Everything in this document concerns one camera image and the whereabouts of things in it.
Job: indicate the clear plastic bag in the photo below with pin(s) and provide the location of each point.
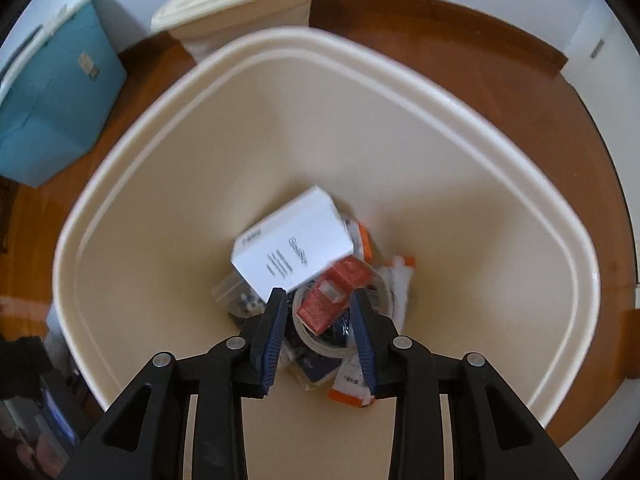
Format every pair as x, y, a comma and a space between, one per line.
235, 295

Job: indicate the tape roll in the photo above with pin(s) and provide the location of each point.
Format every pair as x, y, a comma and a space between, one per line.
320, 345

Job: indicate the door hinge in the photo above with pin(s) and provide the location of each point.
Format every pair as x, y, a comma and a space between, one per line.
597, 49

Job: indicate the white printed cardboard box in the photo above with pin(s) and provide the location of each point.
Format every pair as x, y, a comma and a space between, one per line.
295, 240

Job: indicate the white door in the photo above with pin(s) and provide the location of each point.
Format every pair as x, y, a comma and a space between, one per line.
612, 65

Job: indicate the teal storage box white lid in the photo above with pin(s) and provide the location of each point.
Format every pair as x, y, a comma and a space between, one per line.
55, 105

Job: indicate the clear packet orange end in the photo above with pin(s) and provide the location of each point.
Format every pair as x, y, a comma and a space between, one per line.
350, 387

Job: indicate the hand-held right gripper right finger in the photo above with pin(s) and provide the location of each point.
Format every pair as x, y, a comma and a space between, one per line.
362, 345

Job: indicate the red box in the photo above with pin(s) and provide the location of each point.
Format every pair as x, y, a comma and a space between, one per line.
332, 290

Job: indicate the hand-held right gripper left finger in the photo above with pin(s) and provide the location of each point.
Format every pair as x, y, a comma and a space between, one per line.
272, 340

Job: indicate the orange edged packet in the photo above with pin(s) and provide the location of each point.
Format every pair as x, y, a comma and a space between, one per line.
364, 240

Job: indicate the beige plastic bin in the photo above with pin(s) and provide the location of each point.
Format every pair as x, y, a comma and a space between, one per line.
450, 185

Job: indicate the beige mop bucket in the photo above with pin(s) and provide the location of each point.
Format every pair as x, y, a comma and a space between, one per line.
240, 5

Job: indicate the white orange packet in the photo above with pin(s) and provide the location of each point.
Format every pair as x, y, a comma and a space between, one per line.
400, 275

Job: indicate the blue packet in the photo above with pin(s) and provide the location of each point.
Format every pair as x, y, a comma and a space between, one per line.
315, 365

